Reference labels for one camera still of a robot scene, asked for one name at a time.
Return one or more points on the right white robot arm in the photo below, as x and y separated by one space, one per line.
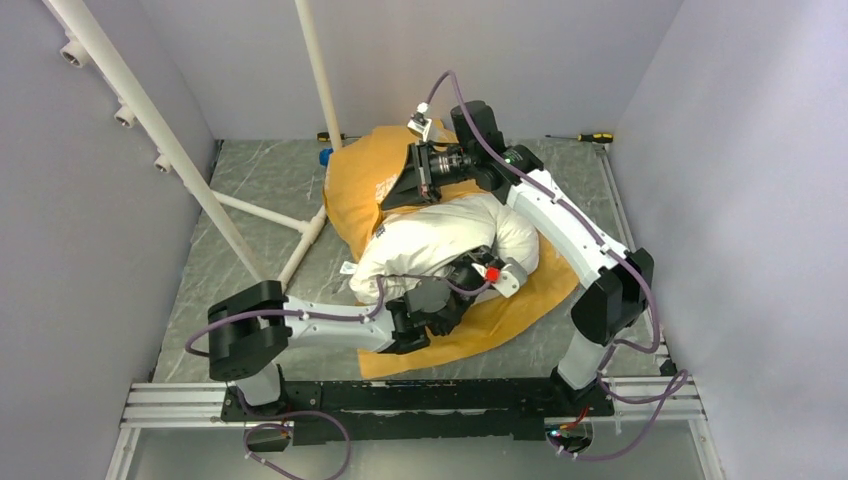
616 279

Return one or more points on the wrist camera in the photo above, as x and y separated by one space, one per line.
505 277
421 125

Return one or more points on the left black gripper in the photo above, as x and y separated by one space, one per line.
474 257

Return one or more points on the left yellow handled screwdriver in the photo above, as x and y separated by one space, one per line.
325 136

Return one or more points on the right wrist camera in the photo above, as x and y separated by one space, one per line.
421 125

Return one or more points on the white pvc pipe rack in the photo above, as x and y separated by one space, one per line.
152 93

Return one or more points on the right yellow handled screwdriver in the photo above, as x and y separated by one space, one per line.
595 138

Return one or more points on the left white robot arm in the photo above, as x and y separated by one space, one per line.
250 329

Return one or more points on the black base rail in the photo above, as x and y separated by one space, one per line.
519 408

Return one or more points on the yellow and blue pillowcase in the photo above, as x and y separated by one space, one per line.
358 178

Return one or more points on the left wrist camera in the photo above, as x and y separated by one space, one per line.
505 277

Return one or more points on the yellow handled screwdriver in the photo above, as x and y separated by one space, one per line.
325 136
595 138

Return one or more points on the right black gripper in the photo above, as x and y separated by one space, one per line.
414 186

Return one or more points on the white pillow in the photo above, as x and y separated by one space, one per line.
426 241

